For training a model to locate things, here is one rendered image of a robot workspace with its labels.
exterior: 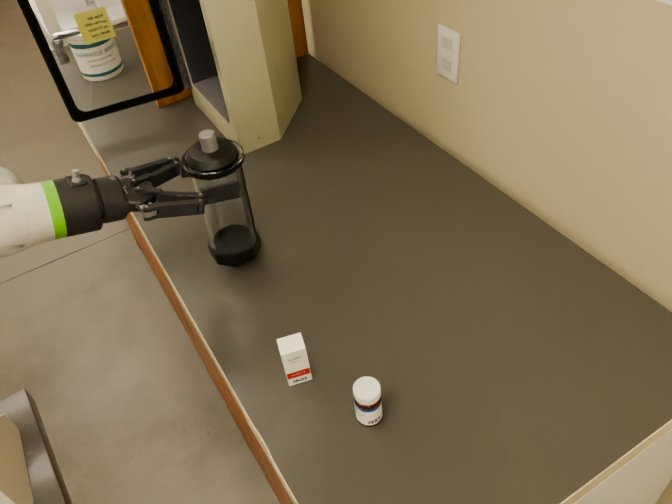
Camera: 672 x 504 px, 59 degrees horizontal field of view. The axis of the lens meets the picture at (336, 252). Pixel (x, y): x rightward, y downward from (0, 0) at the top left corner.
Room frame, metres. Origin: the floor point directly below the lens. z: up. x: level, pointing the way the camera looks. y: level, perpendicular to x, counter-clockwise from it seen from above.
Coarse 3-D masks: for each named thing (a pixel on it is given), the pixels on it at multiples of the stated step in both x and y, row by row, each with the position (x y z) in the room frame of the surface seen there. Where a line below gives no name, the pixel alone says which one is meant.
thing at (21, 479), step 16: (0, 416) 0.54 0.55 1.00; (0, 432) 0.50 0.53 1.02; (16, 432) 0.53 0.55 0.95; (0, 448) 0.46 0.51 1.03; (16, 448) 0.50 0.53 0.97; (0, 464) 0.43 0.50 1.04; (16, 464) 0.46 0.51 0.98; (0, 480) 0.40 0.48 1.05; (16, 480) 0.43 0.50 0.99; (0, 496) 0.38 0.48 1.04; (16, 496) 0.40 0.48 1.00; (32, 496) 0.43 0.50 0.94
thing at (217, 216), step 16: (240, 160) 0.86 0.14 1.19; (224, 176) 0.83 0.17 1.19; (240, 176) 0.86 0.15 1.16; (240, 192) 0.85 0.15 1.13; (208, 208) 0.84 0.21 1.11; (224, 208) 0.83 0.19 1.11; (240, 208) 0.84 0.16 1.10; (208, 224) 0.84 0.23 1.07; (224, 224) 0.83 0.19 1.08; (240, 224) 0.84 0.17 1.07; (224, 240) 0.83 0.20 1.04; (240, 240) 0.84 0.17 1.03
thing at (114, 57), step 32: (32, 0) 1.43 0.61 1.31; (64, 0) 1.45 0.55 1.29; (96, 0) 1.48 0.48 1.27; (128, 0) 1.50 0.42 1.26; (64, 32) 1.45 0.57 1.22; (96, 32) 1.47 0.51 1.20; (128, 32) 1.49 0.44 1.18; (64, 64) 1.44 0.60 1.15; (96, 64) 1.46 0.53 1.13; (128, 64) 1.48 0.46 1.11; (160, 64) 1.51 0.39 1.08; (96, 96) 1.45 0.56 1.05; (128, 96) 1.47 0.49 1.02
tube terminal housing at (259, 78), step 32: (224, 0) 1.27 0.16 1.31; (256, 0) 1.31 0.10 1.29; (224, 32) 1.26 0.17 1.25; (256, 32) 1.29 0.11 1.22; (288, 32) 1.46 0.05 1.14; (224, 64) 1.26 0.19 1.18; (256, 64) 1.29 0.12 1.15; (288, 64) 1.43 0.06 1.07; (224, 96) 1.27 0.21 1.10; (256, 96) 1.28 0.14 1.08; (288, 96) 1.39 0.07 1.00; (224, 128) 1.33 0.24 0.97; (256, 128) 1.27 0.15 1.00
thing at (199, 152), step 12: (204, 132) 0.88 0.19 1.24; (204, 144) 0.87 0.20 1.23; (216, 144) 0.87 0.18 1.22; (228, 144) 0.88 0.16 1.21; (192, 156) 0.86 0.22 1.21; (204, 156) 0.86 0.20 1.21; (216, 156) 0.85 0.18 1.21; (228, 156) 0.85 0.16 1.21; (204, 168) 0.84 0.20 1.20; (216, 168) 0.83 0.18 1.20
